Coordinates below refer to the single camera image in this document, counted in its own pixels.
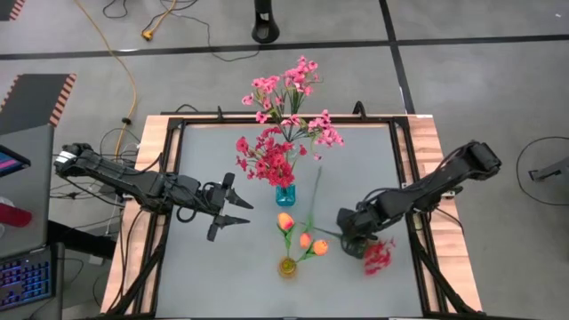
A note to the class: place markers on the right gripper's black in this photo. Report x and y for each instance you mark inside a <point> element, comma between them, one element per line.
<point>355,226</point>

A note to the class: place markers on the black aluminium table frame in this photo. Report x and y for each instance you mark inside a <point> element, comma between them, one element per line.
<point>209,120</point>

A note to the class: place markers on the black stand base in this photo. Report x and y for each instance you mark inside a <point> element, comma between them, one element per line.
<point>265,31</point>

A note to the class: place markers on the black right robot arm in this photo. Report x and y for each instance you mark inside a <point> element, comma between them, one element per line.
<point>427,191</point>

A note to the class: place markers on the tablet with lit screen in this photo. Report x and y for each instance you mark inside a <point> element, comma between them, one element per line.
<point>9,162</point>

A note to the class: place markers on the blue glass vase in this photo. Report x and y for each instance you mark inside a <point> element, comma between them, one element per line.
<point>285,197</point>

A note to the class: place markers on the grey stand foot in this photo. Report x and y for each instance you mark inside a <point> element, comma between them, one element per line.
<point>551,170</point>

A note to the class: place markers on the black table clamp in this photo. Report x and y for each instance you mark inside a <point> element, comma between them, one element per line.
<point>219,114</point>
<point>359,109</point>

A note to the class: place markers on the red object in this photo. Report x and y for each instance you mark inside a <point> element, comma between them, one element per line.
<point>13,216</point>

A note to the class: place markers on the black mat with striped edge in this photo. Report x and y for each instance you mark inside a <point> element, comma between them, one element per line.
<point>31,100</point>
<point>6,6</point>

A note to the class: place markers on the grey side desk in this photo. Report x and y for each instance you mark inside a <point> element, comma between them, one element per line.
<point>31,191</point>

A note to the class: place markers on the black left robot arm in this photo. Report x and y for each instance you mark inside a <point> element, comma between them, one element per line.
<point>133,182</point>

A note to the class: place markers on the backlit keyboard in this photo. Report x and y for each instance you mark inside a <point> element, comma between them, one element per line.
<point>24,280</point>

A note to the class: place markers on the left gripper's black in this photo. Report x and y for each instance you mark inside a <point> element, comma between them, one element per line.
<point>213,200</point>

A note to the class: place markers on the black desk foot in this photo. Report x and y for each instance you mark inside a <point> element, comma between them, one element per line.
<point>80,240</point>

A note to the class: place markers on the yellow ribbed glass vase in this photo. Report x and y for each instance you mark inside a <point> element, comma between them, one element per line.
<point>287,269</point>

